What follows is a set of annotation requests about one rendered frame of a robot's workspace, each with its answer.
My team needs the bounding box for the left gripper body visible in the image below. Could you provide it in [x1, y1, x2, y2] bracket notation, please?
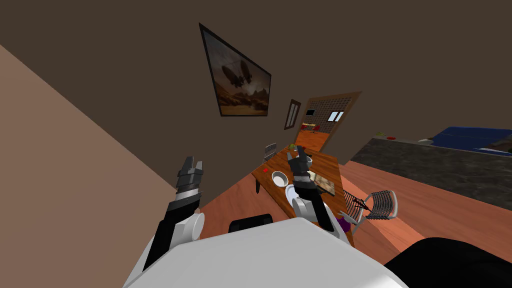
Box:
[176, 167, 205, 195]

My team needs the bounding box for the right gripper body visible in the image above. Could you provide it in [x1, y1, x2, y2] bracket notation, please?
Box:
[287, 153, 314, 183]

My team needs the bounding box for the white bowl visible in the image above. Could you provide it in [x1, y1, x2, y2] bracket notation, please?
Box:
[271, 170, 289, 189]

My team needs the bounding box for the white plate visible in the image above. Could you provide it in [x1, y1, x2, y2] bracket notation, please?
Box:
[284, 184, 301, 205]

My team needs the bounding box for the brown wooden table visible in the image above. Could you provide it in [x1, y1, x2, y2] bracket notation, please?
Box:
[251, 146, 355, 248]

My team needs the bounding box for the brown picture book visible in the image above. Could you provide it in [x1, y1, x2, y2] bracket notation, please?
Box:
[310, 171, 337, 197]

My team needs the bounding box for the large black-framed desert picture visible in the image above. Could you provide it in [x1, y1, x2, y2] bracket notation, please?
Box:
[198, 22, 273, 118]

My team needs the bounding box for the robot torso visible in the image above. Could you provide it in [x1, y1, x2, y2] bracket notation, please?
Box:
[121, 213, 410, 288]

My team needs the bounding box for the dark grey counter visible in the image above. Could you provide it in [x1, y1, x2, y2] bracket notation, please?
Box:
[349, 132, 512, 212]

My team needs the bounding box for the grey wire chair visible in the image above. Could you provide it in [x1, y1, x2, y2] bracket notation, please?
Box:
[338, 189, 399, 236]
[262, 142, 278, 164]

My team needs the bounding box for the small dark-framed wall picture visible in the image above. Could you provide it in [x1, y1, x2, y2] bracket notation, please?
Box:
[283, 98, 302, 131]

